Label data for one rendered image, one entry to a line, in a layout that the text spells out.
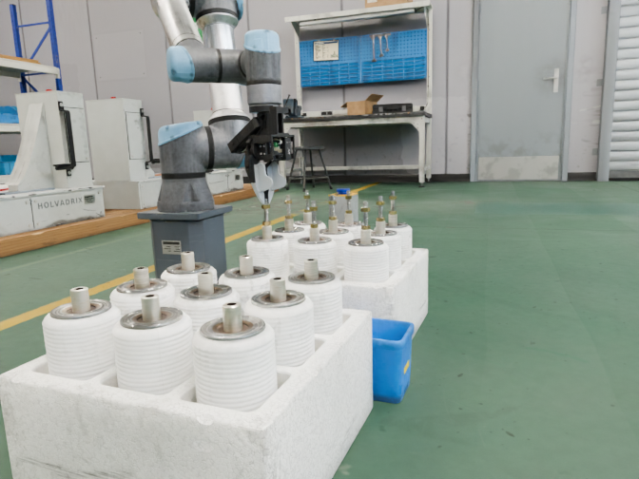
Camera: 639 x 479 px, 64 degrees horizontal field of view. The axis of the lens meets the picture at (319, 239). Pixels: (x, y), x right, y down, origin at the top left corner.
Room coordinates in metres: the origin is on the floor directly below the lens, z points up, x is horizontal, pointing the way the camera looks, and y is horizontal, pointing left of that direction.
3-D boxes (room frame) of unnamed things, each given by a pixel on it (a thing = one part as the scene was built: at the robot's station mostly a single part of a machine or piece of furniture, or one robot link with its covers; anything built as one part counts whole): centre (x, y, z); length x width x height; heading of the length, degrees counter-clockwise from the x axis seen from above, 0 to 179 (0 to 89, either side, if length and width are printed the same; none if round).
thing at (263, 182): (1.12, 0.12, 0.38); 0.06 x 0.03 x 0.09; 50
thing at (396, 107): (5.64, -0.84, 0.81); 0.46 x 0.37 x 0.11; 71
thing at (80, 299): (0.65, 0.32, 0.26); 0.02 x 0.02 x 0.03
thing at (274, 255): (1.15, 0.12, 0.16); 0.10 x 0.10 x 0.18
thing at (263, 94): (1.14, 0.11, 0.57); 0.08 x 0.08 x 0.05
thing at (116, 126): (4.14, 1.19, 0.45); 1.51 x 0.57 x 0.74; 161
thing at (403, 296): (1.21, -0.03, 0.09); 0.39 x 0.39 x 0.18; 68
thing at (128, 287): (0.76, 0.28, 0.25); 0.08 x 0.08 x 0.01
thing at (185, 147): (1.38, 0.35, 0.47); 0.13 x 0.12 x 0.14; 114
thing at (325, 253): (1.10, 0.01, 0.16); 0.10 x 0.10 x 0.18
